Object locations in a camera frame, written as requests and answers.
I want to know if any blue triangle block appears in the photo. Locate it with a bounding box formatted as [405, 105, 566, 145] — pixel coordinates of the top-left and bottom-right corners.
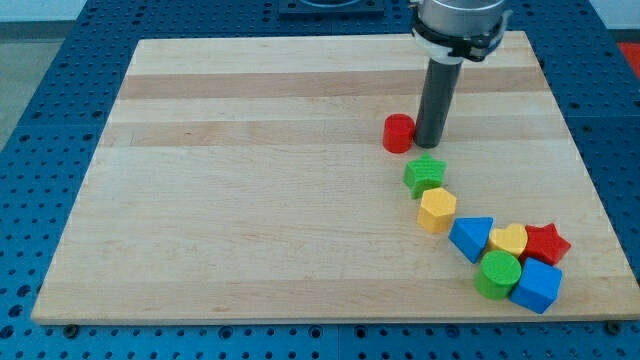
[448, 217, 494, 264]

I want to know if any yellow hexagon block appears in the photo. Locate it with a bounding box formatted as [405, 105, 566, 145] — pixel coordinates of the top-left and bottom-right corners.
[417, 187, 457, 234]

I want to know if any yellow heart block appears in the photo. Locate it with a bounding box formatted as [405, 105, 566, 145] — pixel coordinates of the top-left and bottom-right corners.
[487, 223, 528, 258]

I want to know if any light wooden board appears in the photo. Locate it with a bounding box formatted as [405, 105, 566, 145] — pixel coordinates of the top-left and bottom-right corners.
[32, 31, 639, 325]

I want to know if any green cylinder block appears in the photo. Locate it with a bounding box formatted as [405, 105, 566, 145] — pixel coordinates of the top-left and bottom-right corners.
[474, 250, 522, 300]

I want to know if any red cylinder block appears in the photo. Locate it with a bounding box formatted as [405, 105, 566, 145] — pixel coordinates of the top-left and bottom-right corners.
[382, 113, 415, 154]

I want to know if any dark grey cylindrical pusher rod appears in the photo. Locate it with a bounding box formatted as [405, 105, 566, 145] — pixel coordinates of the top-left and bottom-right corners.
[413, 60, 462, 148]

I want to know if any green star block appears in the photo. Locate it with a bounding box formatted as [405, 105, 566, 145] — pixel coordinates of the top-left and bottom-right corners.
[403, 153, 447, 199]

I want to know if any red star block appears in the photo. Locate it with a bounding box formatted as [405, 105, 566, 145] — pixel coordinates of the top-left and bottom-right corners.
[519, 223, 571, 266]

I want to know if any blue cube block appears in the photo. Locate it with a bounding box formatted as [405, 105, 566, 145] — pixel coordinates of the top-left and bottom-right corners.
[509, 258, 563, 314]

